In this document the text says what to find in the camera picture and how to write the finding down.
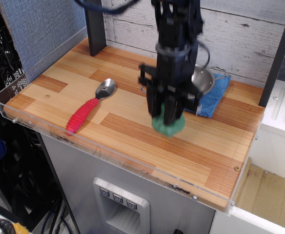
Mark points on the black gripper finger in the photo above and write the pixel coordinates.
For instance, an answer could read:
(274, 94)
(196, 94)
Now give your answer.
(173, 109)
(154, 102)

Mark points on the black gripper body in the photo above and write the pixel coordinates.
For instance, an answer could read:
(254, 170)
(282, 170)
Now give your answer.
(173, 75)

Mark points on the green toy broccoli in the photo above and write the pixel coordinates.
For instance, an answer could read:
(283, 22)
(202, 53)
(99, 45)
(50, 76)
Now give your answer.
(167, 130)

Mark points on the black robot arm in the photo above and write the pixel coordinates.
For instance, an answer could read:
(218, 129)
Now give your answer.
(179, 22)

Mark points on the blue folded cloth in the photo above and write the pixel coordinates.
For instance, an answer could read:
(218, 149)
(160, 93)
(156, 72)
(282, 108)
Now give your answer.
(210, 101)

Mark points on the grey toy fridge cabinet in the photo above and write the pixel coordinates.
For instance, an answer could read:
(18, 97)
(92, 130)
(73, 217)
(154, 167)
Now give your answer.
(170, 210)

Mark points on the clear acrylic edge guard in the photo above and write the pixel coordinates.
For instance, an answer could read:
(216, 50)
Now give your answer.
(203, 160)

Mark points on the silver ice dispenser panel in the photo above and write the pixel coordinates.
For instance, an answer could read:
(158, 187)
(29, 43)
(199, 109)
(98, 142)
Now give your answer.
(122, 211)

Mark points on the blue fabric panel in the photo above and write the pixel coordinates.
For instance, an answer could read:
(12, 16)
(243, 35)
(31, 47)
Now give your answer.
(43, 31)

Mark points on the white toy sink unit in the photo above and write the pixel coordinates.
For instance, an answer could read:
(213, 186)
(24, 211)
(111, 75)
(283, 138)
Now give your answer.
(260, 197)

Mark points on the black plastic crate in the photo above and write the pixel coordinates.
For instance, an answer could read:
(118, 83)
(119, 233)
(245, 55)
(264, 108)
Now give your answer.
(10, 64)

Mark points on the steel pot with handles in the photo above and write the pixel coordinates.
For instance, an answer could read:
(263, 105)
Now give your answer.
(202, 78)

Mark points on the red-handled metal spoon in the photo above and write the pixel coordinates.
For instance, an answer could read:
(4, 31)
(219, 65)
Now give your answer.
(104, 90)

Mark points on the black vertical post left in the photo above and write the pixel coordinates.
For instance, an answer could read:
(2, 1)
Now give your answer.
(95, 30)

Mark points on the black vertical post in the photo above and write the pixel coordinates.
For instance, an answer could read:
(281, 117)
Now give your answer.
(95, 30)
(274, 71)

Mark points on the black vertical post right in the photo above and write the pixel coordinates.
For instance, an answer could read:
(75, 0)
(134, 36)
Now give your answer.
(274, 71)

